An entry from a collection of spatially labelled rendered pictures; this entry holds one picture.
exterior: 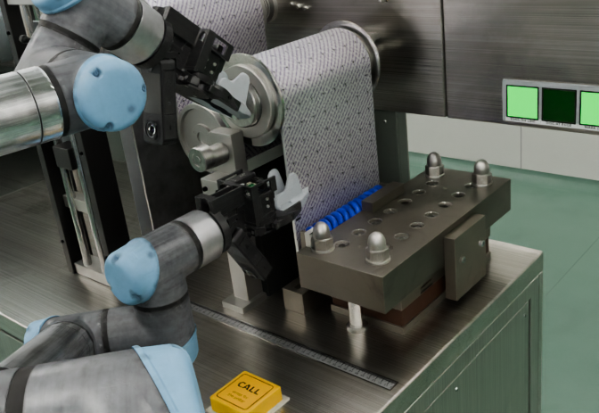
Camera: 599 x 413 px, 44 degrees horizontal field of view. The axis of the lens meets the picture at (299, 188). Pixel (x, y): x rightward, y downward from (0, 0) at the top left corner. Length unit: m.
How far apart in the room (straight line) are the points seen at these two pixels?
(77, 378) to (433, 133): 3.73
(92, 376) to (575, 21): 0.86
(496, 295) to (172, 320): 0.54
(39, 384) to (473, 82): 0.89
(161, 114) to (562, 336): 2.04
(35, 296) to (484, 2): 0.95
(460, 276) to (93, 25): 0.67
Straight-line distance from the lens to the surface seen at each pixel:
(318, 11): 1.44
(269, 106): 1.10
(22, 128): 0.74
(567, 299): 2.99
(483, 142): 4.09
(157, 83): 0.98
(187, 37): 1.00
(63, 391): 0.62
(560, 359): 2.66
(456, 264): 1.18
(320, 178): 1.20
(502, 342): 1.31
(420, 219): 1.20
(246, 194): 1.06
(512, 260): 1.35
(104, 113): 0.75
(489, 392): 1.32
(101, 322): 1.02
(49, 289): 1.47
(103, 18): 0.90
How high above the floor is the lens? 1.54
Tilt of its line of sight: 22 degrees down
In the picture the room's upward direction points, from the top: 7 degrees counter-clockwise
